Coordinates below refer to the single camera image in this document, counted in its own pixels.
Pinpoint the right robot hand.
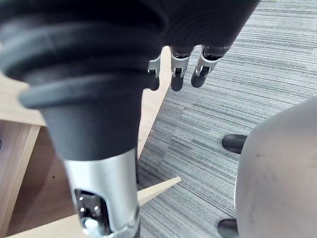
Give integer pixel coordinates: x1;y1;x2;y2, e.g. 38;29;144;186
0;0;262;238

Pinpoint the dark robot foot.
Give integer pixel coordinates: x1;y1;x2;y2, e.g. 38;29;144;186
221;134;248;155
217;218;240;238

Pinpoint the silver robot leg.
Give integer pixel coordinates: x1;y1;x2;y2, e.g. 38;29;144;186
234;96;317;238

